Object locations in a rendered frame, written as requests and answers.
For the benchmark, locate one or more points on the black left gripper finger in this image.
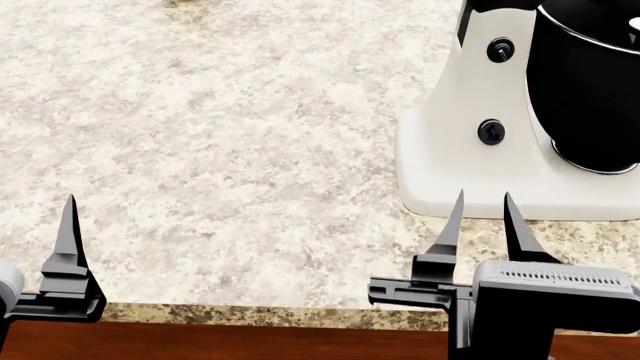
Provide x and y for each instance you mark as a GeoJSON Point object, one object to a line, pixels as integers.
{"type": "Point", "coordinates": [67, 262]}

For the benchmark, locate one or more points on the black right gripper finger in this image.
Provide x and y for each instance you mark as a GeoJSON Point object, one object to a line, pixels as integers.
{"type": "Point", "coordinates": [522, 243]}
{"type": "Point", "coordinates": [440, 262]}

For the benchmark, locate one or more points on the white stand mixer base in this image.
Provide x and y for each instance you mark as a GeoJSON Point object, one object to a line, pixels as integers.
{"type": "Point", "coordinates": [450, 168]}

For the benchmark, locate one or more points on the black stand mixer head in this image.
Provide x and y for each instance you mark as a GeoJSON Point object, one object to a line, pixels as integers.
{"type": "Point", "coordinates": [505, 3]}

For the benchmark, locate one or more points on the black round knob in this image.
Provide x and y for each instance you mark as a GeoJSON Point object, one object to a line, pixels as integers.
{"type": "Point", "coordinates": [491, 132]}

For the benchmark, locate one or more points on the black mixing bowl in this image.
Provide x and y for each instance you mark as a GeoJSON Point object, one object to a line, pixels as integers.
{"type": "Point", "coordinates": [585, 93]}

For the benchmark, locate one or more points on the brown wooden cabinet front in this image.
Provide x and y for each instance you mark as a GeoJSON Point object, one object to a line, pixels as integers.
{"type": "Point", "coordinates": [250, 343]}

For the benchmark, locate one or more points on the black knob with lever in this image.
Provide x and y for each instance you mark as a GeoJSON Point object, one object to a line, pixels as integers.
{"type": "Point", "coordinates": [500, 50]}

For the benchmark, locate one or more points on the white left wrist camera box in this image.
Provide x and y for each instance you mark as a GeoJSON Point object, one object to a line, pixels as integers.
{"type": "Point", "coordinates": [10, 285]}

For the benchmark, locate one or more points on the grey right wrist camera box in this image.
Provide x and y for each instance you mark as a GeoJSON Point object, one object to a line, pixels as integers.
{"type": "Point", "coordinates": [550, 300]}

